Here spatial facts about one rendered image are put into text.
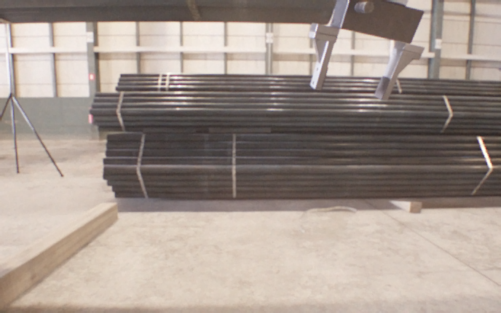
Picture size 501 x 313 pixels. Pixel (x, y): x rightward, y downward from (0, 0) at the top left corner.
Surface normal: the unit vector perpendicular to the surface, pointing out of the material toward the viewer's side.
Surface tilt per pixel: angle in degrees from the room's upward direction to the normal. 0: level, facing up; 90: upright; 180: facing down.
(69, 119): 90
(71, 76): 90
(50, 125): 90
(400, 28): 114
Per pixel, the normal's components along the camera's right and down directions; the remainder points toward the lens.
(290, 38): 0.04, 0.13
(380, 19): 0.08, 0.52
